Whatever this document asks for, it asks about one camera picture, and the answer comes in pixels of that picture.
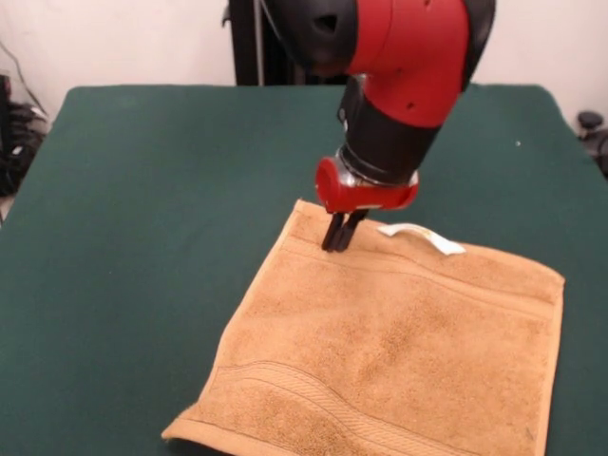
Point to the tan terry towel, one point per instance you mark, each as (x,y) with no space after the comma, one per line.
(380,342)

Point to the dark green table cloth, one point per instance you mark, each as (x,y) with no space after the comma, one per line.
(142,237)

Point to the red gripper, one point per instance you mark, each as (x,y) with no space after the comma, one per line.
(366,197)

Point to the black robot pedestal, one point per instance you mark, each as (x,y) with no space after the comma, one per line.
(247,47)

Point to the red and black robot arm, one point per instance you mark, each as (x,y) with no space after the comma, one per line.
(408,71)

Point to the black round stand base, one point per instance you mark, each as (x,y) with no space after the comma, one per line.
(591,121)

